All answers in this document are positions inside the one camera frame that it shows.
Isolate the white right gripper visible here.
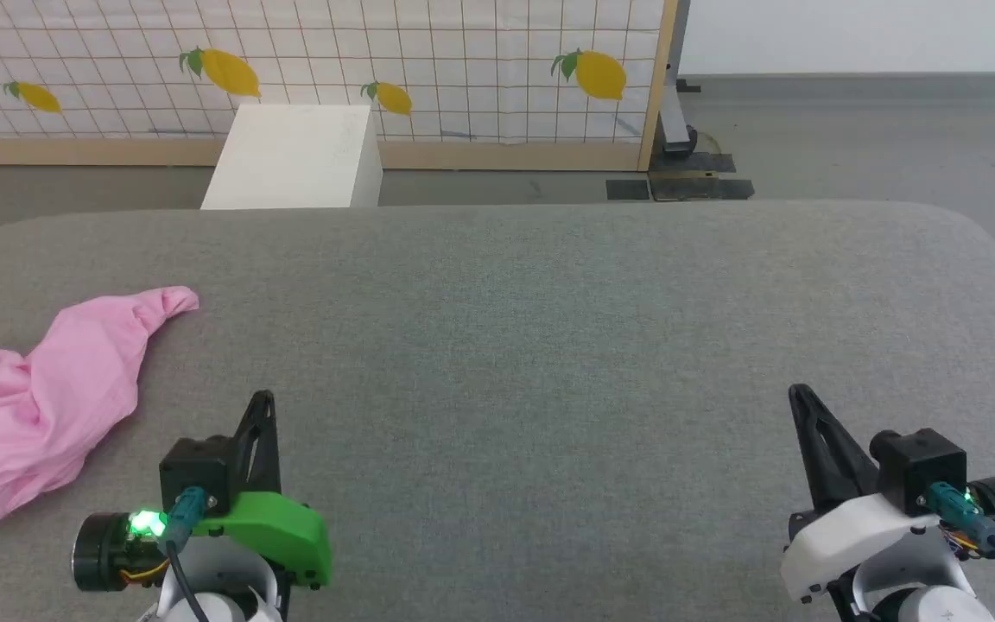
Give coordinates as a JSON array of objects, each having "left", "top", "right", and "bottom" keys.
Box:
[{"left": 779, "top": 384, "right": 947, "bottom": 604}]

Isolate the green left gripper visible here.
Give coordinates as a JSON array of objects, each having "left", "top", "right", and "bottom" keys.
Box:
[{"left": 189, "top": 390, "right": 333, "bottom": 592}]

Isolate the pink cloth garment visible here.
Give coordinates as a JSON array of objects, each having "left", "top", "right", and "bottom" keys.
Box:
[{"left": 0, "top": 286, "right": 201, "bottom": 529}]

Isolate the grey fabric sofa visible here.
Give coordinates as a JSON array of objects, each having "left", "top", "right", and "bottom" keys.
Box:
[{"left": 0, "top": 200, "right": 995, "bottom": 622}]

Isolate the white box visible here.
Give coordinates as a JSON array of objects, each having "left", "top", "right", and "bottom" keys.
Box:
[{"left": 200, "top": 105, "right": 383, "bottom": 211}]

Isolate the large black floor mat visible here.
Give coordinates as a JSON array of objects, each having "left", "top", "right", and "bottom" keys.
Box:
[{"left": 648, "top": 153, "right": 756, "bottom": 202}]

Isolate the lemon-print grid partition panel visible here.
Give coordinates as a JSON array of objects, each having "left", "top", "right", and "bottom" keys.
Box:
[{"left": 0, "top": 0, "right": 681, "bottom": 172}]

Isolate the lemon print grid panel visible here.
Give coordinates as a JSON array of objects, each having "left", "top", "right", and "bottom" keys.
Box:
[{"left": 0, "top": 0, "right": 667, "bottom": 144}]

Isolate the black left camera cable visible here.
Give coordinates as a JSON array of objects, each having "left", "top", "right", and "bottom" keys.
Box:
[{"left": 161, "top": 486, "right": 212, "bottom": 622}]

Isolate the grey metal stand post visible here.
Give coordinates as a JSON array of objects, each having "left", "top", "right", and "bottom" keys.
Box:
[{"left": 655, "top": 0, "right": 703, "bottom": 157}]

